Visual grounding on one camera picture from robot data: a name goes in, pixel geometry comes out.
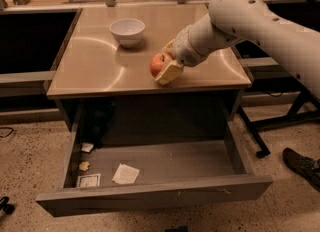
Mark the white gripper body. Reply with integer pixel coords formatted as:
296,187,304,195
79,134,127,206
172,25,207,67

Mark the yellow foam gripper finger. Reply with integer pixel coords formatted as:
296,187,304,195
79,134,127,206
155,60,184,85
163,40,173,54

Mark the red apple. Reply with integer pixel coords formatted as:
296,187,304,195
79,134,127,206
150,51,173,78

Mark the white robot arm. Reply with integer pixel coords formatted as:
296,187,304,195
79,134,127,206
150,0,320,98

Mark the steel-top counter cabinet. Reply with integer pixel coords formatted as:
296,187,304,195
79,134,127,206
43,3,254,134

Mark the grey open drawer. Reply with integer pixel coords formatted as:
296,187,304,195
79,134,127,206
36,102,272,217

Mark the white ceramic bowl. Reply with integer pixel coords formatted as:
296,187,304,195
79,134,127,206
109,18,145,48

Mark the white folded paper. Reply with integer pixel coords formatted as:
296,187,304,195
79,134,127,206
112,164,140,185

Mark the small white paper scrap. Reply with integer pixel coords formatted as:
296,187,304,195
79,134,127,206
81,143,94,153

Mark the small tan scrap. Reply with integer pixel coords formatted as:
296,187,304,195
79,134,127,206
79,161,90,172

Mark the framed white card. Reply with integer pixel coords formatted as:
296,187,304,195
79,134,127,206
77,174,101,188

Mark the black shoe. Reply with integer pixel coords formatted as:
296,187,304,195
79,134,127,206
282,148,320,192

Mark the black object on floor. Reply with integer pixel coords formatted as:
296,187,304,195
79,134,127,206
0,196,15,214

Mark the grey metal rail right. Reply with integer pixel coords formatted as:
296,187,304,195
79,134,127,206
240,57,278,67

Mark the grey metal rail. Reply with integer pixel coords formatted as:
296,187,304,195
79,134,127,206
0,71,55,84
240,57,278,67

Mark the grey metal rail left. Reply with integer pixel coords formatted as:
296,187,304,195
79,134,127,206
0,71,55,84

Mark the black floor cable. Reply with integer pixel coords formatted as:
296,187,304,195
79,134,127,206
0,126,15,139

